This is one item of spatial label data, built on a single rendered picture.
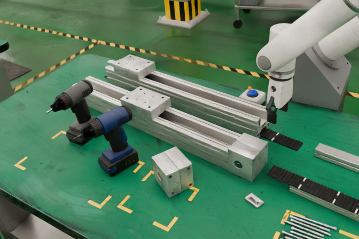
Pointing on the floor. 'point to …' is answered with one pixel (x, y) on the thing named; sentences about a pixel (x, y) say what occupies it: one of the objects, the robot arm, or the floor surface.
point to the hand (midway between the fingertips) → (277, 113)
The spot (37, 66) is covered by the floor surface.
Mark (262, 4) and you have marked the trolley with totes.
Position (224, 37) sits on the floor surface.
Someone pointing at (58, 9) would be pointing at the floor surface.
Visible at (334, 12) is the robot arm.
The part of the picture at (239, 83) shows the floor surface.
